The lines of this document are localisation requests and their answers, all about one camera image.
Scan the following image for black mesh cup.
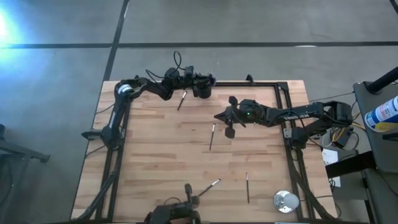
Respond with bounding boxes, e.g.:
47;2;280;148
197;84;213;100

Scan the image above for grey cart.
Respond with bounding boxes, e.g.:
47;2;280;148
353;81;398;224

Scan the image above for black brush white-tipped bristles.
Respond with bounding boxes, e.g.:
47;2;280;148
198;177;222;198

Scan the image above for blue white yellow canister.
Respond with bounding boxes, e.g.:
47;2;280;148
364;95;398;133

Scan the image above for yellow cable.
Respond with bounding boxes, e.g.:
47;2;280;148
331;123;367;143

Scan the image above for black aluminium table frame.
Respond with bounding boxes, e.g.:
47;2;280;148
74;75;336;223

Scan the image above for black camera stand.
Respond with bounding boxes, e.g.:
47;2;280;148
144;183;203;224

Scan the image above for black flat bar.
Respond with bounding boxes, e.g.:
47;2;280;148
325;151;377;179

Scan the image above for white paper sheet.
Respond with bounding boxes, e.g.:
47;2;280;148
322;148;342;188

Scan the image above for black floor stand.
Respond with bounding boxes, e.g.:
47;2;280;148
0;123;51;224

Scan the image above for black pole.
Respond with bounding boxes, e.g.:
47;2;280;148
366;67;398;95

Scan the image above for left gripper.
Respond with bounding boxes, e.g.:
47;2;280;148
183;72;217;98

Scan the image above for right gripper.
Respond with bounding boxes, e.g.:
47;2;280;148
213;103;247;139

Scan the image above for thin black makeup brush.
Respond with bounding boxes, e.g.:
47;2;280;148
177;90;188;112
245;172;251;205
208;123;216;152

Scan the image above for black power adapter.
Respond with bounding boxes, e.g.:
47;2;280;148
334;126;355;149

